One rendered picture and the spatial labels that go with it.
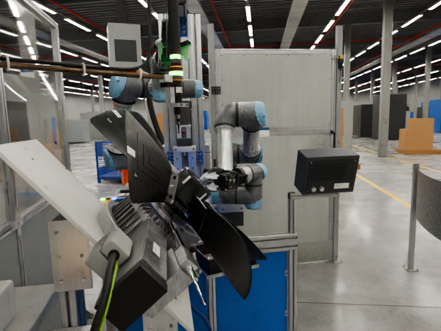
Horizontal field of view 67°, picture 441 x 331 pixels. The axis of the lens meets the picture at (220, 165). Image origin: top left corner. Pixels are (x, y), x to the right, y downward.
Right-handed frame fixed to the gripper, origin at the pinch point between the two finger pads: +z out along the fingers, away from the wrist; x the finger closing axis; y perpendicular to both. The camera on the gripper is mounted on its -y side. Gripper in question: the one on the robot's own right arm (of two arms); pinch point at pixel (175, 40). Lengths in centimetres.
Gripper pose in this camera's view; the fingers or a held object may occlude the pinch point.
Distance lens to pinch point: 112.1
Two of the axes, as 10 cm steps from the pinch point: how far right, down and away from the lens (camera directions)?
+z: 3.3, 1.3, -9.3
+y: 0.2, 9.9, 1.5
